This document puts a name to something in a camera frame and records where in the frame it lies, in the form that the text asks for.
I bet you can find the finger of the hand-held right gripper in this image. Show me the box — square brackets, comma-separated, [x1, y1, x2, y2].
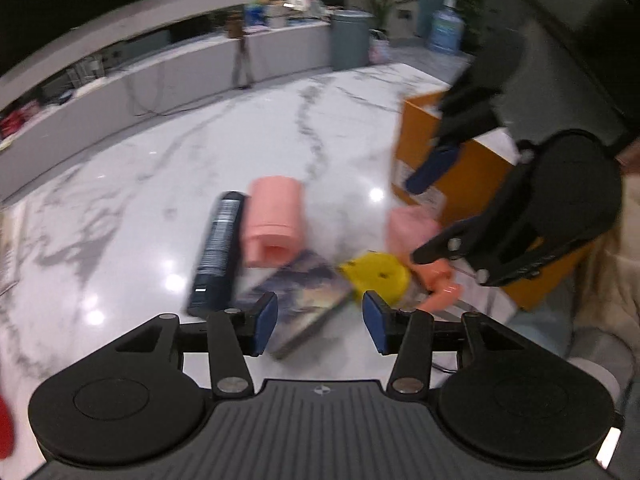
[410, 162, 552, 289]
[404, 40, 527, 197]

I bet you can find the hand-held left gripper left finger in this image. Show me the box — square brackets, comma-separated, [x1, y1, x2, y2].
[115, 291, 279, 401]

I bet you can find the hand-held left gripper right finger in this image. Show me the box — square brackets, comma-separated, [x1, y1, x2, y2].
[362, 290, 526, 401]

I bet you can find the pink pump bottle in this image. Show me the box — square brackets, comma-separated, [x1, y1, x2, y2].
[386, 207, 462, 314]

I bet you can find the yellow round container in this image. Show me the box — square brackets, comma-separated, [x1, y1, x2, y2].
[341, 252, 412, 307]

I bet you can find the dark patterned book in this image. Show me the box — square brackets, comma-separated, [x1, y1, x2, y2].
[234, 249, 357, 361]

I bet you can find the orange cardboard box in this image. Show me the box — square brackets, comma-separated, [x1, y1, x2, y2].
[392, 85, 603, 312]

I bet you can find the dark blue tube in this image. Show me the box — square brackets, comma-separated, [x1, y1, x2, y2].
[186, 190, 247, 317]

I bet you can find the pink cup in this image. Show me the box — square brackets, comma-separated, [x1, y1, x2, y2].
[244, 175, 307, 269]

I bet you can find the cream cushion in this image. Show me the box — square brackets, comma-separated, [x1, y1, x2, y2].
[570, 237, 640, 413]

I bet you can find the pink woven bag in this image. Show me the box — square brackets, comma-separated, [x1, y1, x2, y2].
[369, 31, 392, 65]

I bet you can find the blue water jug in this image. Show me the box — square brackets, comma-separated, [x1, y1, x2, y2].
[426, 0, 464, 57]

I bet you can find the grey trash can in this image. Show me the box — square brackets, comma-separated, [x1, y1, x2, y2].
[329, 9, 377, 70]

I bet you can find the long-leaved floor plant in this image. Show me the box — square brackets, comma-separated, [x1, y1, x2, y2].
[337, 0, 418, 37]

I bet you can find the teddy bear picture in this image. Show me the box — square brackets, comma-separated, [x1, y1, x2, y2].
[244, 0, 282, 29]

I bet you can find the marble television console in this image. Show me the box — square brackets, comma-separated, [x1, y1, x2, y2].
[0, 7, 373, 202]

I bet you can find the red object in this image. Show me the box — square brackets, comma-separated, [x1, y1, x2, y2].
[0, 389, 17, 457]

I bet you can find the brown camera with strap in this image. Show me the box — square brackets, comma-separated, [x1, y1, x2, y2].
[226, 12, 257, 90]

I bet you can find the black cable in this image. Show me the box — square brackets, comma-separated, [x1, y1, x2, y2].
[126, 66, 167, 117]

